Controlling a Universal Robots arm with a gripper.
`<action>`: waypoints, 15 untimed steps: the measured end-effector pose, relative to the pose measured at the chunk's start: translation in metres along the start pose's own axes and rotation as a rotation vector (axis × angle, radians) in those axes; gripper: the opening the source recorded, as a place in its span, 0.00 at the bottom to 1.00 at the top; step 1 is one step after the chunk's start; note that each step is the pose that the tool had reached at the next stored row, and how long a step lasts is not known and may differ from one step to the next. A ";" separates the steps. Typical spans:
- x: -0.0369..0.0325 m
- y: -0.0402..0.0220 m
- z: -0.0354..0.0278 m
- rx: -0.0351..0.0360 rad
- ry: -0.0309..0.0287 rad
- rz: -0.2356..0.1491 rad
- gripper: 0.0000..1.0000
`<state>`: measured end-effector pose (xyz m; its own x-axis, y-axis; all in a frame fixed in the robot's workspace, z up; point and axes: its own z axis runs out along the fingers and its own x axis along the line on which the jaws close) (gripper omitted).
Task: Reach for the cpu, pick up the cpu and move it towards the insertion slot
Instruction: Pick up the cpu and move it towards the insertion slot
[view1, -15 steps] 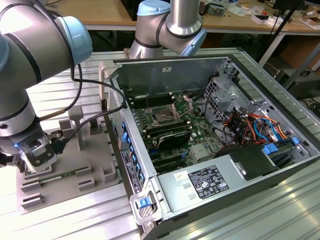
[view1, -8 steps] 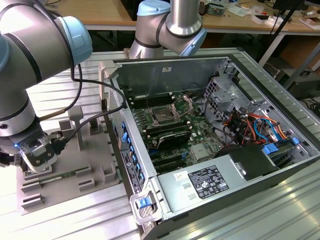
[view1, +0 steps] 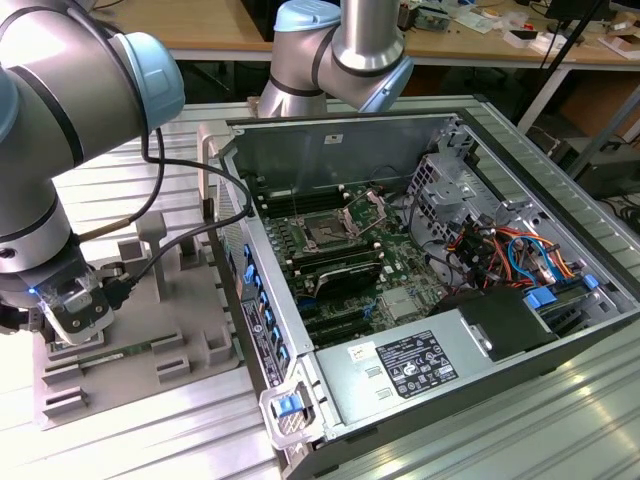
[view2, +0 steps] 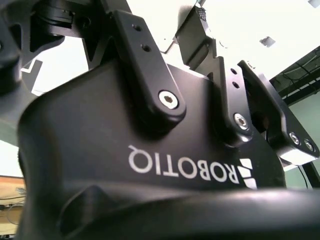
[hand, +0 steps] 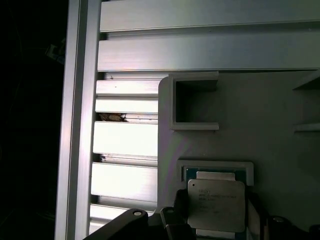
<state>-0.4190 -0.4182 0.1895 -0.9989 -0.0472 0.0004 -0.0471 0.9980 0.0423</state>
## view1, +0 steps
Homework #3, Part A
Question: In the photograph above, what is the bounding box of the wooden desk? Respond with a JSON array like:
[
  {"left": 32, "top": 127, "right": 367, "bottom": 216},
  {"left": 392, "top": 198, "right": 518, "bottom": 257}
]
[{"left": 94, "top": 0, "right": 640, "bottom": 71}]

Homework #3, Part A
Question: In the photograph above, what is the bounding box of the black plastic cover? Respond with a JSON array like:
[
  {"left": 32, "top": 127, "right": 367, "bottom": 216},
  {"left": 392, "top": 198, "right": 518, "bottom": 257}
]
[{"left": 430, "top": 288, "right": 560, "bottom": 364}]

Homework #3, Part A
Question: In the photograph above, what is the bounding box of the black graphics card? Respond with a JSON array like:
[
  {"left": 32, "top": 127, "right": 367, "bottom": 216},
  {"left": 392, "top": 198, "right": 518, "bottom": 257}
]
[{"left": 312, "top": 262, "right": 381, "bottom": 304}]

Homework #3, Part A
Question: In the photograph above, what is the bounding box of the green motherboard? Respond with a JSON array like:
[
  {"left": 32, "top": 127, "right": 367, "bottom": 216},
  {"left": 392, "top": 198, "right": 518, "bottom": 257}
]
[{"left": 254, "top": 179, "right": 451, "bottom": 351}]

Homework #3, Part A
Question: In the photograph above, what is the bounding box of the black RAM slot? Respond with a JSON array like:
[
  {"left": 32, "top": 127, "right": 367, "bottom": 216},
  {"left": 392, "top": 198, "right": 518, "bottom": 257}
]
[
  {"left": 263, "top": 198, "right": 350, "bottom": 218},
  {"left": 257, "top": 181, "right": 343, "bottom": 201},
  {"left": 259, "top": 187, "right": 345, "bottom": 207},
  {"left": 261, "top": 192, "right": 348, "bottom": 212},
  {"left": 290, "top": 251, "right": 382, "bottom": 271},
  {"left": 293, "top": 256, "right": 385, "bottom": 277},
  {"left": 284, "top": 241, "right": 377, "bottom": 261},
  {"left": 287, "top": 246, "right": 380, "bottom": 266}
]

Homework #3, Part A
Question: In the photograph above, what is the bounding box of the grey metal device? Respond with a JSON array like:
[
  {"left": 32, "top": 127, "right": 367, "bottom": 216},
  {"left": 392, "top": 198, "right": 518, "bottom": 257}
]
[{"left": 416, "top": 4, "right": 454, "bottom": 31}]

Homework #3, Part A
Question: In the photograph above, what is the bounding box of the coloured power wire bundle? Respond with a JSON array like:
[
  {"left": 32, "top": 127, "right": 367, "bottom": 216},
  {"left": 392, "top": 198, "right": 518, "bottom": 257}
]
[{"left": 446, "top": 222, "right": 587, "bottom": 301}]

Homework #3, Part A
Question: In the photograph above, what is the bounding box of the blue case latch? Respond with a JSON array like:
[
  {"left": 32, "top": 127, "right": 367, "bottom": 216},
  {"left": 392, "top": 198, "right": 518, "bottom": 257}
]
[{"left": 273, "top": 394, "right": 307, "bottom": 416}]

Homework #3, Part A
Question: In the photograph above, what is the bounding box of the white tray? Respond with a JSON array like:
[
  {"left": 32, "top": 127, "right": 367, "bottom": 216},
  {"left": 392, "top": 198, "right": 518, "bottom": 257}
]
[{"left": 503, "top": 28, "right": 554, "bottom": 52}]

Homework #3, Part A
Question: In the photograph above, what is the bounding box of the green RAM stick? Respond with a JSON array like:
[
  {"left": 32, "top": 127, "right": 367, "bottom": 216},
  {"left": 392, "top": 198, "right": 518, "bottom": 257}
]
[{"left": 82, "top": 341, "right": 156, "bottom": 369}]

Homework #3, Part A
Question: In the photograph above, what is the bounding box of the blue data wire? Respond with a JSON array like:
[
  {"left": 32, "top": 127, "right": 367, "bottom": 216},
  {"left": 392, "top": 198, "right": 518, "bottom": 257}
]
[{"left": 505, "top": 233, "right": 557, "bottom": 287}]

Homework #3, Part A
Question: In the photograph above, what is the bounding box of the silver drive cage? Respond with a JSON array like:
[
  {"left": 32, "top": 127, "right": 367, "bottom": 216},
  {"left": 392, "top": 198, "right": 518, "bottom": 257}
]
[{"left": 407, "top": 152, "right": 501, "bottom": 251}]

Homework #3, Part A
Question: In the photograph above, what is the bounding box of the silver power supply unit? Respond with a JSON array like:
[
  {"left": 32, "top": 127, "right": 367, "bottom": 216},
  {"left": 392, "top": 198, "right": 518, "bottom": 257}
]
[{"left": 312, "top": 307, "right": 501, "bottom": 427}]

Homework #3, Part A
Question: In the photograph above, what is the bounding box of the open PC case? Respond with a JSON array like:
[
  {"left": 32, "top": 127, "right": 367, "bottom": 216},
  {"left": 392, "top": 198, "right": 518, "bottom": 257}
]
[{"left": 196, "top": 110, "right": 640, "bottom": 480}]

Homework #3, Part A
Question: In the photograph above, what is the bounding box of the cardboard piece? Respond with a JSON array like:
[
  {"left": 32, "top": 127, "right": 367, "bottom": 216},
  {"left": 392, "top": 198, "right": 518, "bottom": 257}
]
[{"left": 597, "top": 33, "right": 640, "bottom": 61}]

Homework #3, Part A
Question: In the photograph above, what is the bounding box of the silver chipset heatsink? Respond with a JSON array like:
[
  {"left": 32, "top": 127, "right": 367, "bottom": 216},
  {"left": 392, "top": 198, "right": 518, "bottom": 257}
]
[{"left": 380, "top": 288, "right": 425, "bottom": 321}]

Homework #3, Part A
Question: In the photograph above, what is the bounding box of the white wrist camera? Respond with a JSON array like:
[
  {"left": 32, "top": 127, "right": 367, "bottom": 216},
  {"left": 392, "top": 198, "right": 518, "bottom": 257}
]
[{"left": 42, "top": 277, "right": 115, "bottom": 346}]

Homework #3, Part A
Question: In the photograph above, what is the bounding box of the CPU socket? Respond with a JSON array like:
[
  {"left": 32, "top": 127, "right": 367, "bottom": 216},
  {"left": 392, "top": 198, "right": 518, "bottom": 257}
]
[{"left": 298, "top": 212, "right": 354, "bottom": 251}]

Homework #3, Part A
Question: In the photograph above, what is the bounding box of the grey parts rack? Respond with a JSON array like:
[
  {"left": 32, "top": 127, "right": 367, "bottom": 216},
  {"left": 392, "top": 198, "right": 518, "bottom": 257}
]
[{"left": 30, "top": 209, "right": 241, "bottom": 432}]

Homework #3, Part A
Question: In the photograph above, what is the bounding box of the metal socket cover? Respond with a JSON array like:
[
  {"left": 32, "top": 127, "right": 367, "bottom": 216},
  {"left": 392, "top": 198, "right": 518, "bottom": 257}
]
[{"left": 339, "top": 187, "right": 389, "bottom": 241}]

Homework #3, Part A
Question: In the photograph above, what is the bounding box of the thick black cable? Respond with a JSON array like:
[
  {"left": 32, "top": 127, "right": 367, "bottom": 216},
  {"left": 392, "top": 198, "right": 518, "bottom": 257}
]
[{"left": 99, "top": 124, "right": 254, "bottom": 307}]

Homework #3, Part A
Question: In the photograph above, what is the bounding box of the black expansion slot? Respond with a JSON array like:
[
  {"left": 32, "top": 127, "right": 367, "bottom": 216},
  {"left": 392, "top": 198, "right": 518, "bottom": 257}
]
[
  {"left": 301, "top": 308, "right": 369, "bottom": 332},
  {"left": 305, "top": 323, "right": 375, "bottom": 350}
]

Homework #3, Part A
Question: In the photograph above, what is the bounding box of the thin cable with metal plug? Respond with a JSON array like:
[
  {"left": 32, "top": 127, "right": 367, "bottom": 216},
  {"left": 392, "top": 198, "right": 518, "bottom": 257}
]
[{"left": 74, "top": 127, "right": 166, "bottom": 244}]

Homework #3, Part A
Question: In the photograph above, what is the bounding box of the blue disk carrier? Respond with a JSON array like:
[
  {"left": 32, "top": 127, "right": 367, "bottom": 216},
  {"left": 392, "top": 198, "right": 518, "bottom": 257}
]
[{"left": 523, "top": 285, "right": 560, "bottom": 312}]

